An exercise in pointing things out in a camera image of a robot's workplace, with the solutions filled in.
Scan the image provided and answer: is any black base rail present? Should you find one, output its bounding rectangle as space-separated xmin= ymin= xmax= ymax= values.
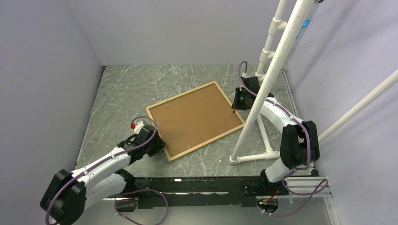
xmin=112 ymin=176 xmax=289 ymax=209

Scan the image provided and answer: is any green wooden picture frame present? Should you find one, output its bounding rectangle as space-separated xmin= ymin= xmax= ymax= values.
xmin=146 ymin=81 xmax=245 ymax=161

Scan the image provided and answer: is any white PVC pipe stand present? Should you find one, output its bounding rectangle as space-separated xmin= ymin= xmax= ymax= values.
xmin=229 ymin=0 xmax=398 ymax=165

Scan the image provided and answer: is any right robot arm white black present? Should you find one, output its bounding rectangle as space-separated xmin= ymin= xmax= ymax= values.
xmin=258 ymin=94 xmax=320 ymax=195

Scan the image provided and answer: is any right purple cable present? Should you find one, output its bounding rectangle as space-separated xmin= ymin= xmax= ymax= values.
xmin=237 ymin=60 xmax=329 ymax=218

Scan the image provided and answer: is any aluminium frame rail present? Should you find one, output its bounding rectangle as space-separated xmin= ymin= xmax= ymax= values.
xmin=49 ymin=176 xmax=341 ymax=225

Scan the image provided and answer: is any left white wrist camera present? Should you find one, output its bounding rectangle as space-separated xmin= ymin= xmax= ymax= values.
xmin=130 ymin=120 xmax=146 ymax=134

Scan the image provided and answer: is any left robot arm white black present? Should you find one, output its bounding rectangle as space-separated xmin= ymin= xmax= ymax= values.
xmin=39 ymin=122 xmax=166 ymax=225

